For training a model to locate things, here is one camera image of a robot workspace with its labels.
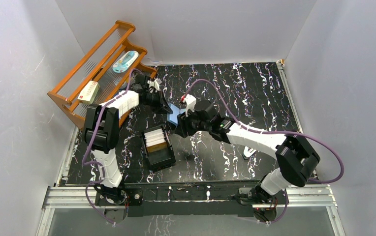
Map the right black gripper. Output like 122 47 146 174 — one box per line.
174 106 211 139

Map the blue card holder wallet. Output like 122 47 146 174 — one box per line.
167 104 186 127

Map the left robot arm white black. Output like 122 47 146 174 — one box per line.
81 74 173 205

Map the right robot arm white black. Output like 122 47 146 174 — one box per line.
167 100 320 205

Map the white card stack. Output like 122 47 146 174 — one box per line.
144 127 166 147

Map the black plastic card box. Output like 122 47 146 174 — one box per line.
141 125 176 172

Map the light blue oval case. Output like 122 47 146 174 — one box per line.
112 50 139 73

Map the white plastic clip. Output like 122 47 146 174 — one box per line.
242 146 256 160

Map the orange wooden shelf rack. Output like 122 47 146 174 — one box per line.
47 20 157 129

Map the white red small box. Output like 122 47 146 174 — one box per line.
77 81 99 104

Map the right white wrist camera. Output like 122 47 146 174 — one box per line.
180 94 196 117

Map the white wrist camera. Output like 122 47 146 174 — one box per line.
180 94 196 117
148 79 161 93

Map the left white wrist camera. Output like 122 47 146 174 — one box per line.
148 79 161 93

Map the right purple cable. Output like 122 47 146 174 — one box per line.
183 79 345 184

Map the purple cable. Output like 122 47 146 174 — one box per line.
82 68 143 225
183 79 345 184

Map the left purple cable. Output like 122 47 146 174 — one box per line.
82 68 143 225

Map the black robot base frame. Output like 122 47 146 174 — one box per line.
43 179 337 225

